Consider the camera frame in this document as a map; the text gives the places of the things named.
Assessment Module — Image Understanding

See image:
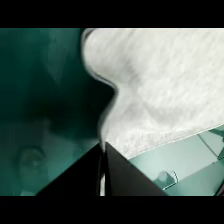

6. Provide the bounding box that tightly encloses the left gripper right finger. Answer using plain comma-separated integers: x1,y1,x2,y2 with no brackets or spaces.
104,141,169,197

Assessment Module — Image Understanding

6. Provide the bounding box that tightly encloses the light grey garment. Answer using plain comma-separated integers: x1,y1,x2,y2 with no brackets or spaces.
80,28,224,160

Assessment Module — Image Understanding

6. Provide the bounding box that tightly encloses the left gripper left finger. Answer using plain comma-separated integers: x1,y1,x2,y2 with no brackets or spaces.
35,142,103,197

